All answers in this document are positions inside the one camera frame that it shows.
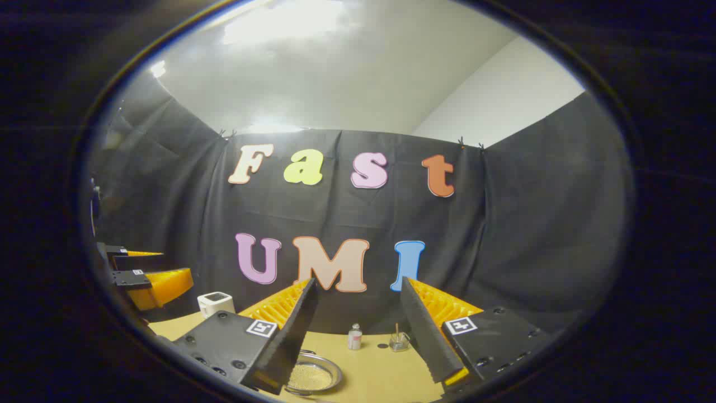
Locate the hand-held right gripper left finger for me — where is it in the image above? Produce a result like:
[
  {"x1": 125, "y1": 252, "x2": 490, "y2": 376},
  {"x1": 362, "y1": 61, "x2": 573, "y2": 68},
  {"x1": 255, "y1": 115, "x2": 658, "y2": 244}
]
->
[{"x1": 171, "y1": 278, "x2": 319, "y2": 395}]

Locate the layer of yellow beans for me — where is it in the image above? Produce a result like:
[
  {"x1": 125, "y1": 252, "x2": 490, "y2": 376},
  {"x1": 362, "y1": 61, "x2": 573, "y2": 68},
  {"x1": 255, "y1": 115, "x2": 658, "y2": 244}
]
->
[{"x1": 288, "y1": 361, "x2": 335, "y2": 392}]

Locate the white toaster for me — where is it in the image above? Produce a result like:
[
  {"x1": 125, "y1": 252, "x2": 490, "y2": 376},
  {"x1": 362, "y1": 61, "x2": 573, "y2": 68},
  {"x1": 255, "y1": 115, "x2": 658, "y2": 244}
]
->
[{"x1": 197, "y1": 292, "x2": 236, "y2": 320}]

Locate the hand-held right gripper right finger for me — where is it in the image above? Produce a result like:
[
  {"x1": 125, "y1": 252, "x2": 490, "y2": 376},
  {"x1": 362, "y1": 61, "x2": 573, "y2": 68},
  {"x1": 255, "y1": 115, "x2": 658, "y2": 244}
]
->
[{"x1": 399, "y1": 276, "x2": 552, "y2": 395}]

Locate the steel pot with black handles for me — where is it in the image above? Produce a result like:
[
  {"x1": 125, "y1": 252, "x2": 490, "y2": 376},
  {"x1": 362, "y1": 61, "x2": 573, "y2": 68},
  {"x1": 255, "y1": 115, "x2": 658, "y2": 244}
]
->
[{"x1": 285, "y1": 350, "x2": 343, "y2": 397}]

